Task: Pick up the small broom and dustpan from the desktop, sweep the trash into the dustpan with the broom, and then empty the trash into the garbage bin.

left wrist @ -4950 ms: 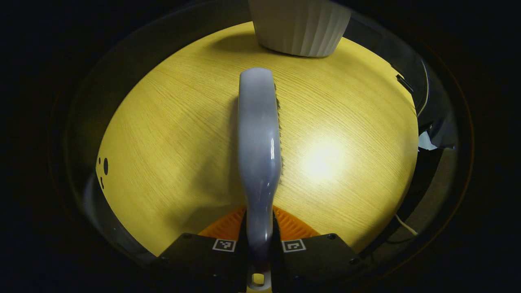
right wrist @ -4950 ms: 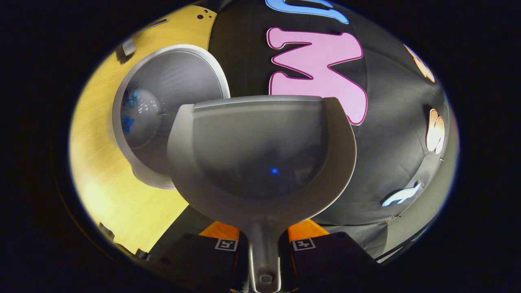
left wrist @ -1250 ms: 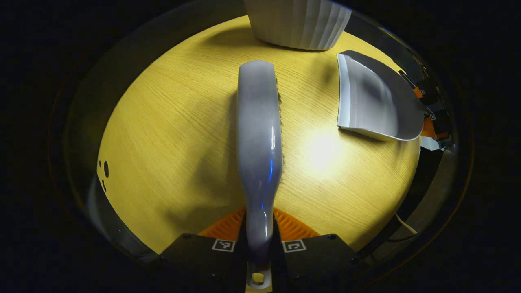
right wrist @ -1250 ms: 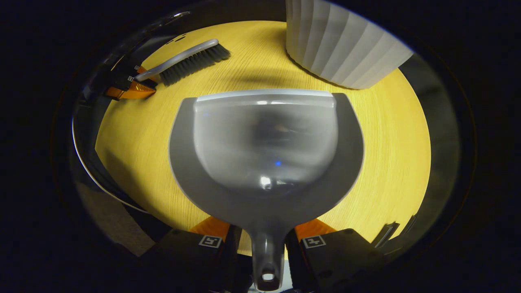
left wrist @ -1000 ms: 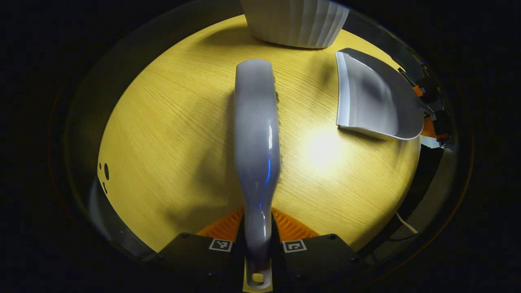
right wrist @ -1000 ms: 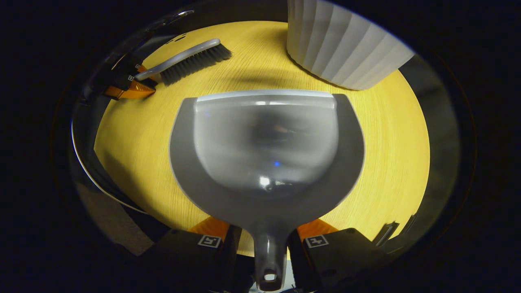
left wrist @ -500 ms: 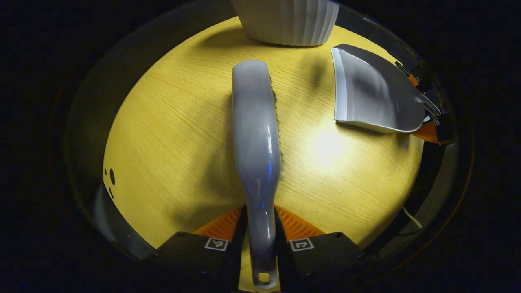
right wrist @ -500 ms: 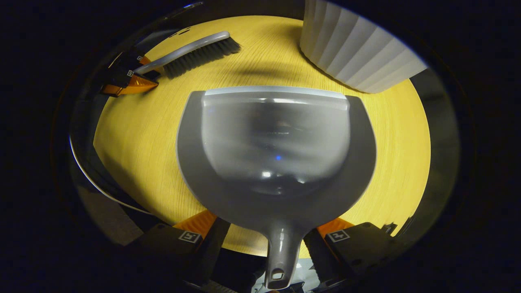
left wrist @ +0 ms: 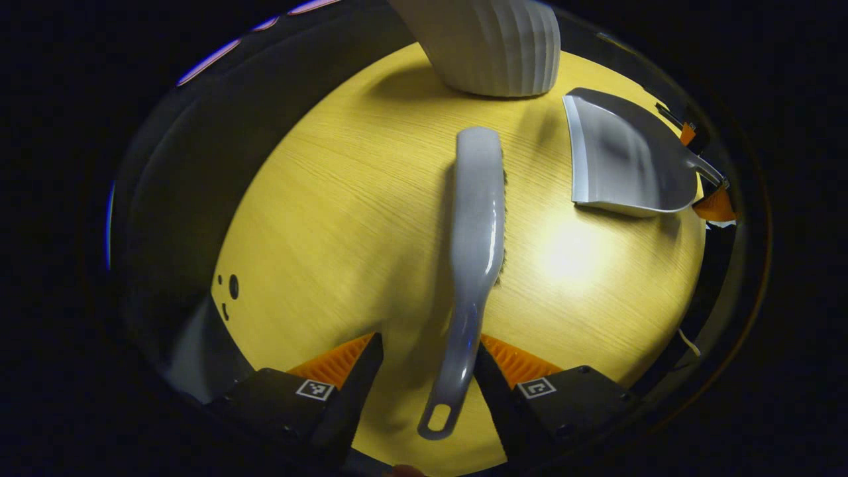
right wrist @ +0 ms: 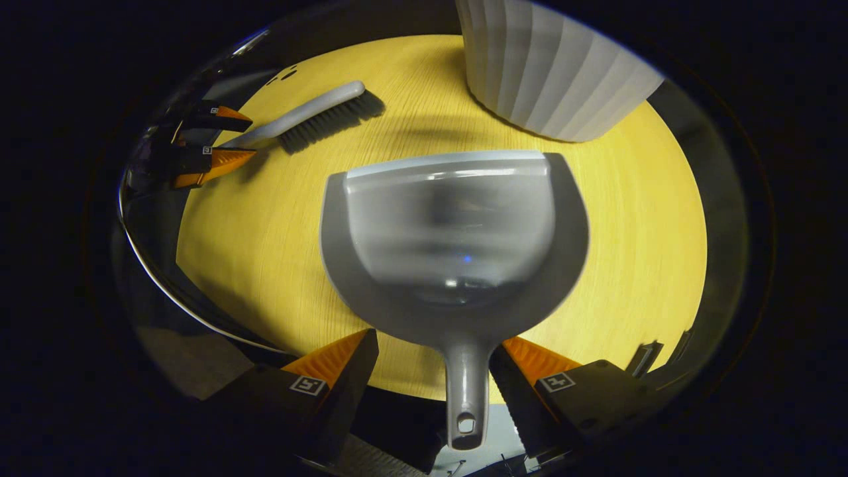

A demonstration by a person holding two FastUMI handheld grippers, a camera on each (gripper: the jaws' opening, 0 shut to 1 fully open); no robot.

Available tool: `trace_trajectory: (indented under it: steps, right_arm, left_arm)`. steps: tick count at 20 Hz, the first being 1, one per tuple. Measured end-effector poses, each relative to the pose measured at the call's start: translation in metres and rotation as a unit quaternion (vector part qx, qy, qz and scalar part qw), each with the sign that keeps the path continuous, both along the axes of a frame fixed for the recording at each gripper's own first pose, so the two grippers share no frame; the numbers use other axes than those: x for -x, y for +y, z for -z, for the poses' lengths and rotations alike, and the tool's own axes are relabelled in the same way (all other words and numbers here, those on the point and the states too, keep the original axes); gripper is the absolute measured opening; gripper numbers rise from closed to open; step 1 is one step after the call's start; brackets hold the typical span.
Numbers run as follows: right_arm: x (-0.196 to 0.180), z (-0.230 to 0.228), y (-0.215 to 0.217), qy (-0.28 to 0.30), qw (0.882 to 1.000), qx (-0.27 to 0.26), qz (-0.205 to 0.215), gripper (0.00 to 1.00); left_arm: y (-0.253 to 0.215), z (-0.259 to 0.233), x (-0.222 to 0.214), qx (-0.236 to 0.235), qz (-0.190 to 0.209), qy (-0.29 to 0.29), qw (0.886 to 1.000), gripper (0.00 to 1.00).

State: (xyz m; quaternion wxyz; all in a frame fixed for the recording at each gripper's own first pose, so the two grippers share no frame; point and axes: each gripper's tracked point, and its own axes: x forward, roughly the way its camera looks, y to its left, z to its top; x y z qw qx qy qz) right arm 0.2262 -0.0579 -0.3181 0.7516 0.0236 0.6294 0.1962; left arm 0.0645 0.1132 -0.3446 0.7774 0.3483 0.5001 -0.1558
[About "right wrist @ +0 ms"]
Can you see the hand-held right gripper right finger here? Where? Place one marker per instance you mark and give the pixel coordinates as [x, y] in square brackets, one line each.
[517, 397]

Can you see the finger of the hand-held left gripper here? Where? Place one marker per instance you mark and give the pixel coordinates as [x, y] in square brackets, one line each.
[225, 119]
[222, 162]

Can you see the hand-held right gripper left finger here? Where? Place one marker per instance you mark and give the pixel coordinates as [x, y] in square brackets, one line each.
[348, 397]

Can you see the small grey broom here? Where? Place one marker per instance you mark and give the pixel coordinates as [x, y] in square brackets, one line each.
[311, 109]

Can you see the grey plastic dustpan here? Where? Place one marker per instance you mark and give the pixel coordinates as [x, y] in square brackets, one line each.
[464, 311]

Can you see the white ribbed garbage bin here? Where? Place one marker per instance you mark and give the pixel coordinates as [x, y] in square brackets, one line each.
[550, 66]

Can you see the wooden desktop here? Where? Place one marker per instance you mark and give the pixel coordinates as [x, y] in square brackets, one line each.
[265, 232]

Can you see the metal desk bracket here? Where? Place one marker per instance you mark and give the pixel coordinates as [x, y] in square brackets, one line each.
[644, 360]
[680, 346]

